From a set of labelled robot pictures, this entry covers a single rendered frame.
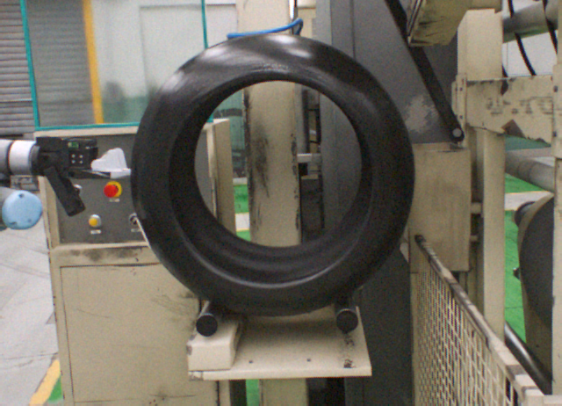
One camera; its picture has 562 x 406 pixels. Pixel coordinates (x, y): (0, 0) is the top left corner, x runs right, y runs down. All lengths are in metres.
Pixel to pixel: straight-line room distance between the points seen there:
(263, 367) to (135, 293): 0.83
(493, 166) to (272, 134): 0.54
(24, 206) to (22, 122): 9.26
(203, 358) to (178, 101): 0.51
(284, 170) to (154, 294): 0.70
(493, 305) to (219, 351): 0.71
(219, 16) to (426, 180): 8.95
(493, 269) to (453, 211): 0.18
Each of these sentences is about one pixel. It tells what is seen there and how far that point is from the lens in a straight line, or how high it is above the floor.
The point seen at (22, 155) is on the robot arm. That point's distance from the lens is 1.42.
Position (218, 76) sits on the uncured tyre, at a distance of 1.21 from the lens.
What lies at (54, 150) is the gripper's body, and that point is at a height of 1.26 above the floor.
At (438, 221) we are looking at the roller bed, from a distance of 1.55.
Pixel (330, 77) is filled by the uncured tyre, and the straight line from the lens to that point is 1.20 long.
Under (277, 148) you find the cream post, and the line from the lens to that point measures 1.57.
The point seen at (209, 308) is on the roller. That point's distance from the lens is 1.32.
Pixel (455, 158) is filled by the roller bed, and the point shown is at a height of 1.18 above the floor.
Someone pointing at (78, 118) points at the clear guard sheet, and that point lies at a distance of 2.05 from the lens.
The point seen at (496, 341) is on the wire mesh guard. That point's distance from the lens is 0.94.
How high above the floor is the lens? 1.36
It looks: 9 degrees down
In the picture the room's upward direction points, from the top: 3 degrees counter-clockwise
